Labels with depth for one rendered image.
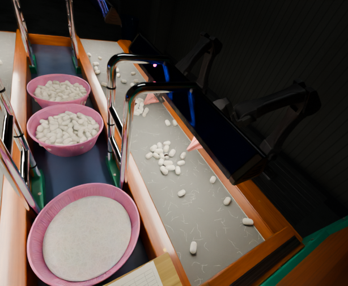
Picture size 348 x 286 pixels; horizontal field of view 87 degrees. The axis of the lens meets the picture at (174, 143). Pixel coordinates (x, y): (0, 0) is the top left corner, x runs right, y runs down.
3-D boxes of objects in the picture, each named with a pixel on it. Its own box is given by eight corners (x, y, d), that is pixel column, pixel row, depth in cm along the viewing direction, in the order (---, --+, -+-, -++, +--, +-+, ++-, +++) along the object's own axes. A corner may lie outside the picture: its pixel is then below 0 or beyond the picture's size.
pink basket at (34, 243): (83, 186, 66) (80, 169, 60) (150, 218, 64) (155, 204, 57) (11, 266, 46) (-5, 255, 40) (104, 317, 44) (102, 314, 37)
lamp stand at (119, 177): (148, 152, 85) (169, 53, 55) (166, 188, 73) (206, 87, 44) (105, 162, 76) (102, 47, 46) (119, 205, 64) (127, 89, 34)
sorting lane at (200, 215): (116, 44, 161) (116, 41, 160) (274, 260, 59) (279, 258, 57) (78, 41, 147) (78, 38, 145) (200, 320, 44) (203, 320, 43)
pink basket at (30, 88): (87, 89, 110) (85, 74, 103) (96, 116, 95) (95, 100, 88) (32, 91, 97) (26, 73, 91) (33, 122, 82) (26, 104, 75)
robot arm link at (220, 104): (215, 117, 62) (249, 99, 59) (207, 102, 68) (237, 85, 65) (224, 137, 70) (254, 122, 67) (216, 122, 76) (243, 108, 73)
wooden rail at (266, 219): (128, 61, 176) (130, 40, 164) (271, 256, 74) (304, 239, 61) (116, 60, 171) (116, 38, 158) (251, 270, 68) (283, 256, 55)
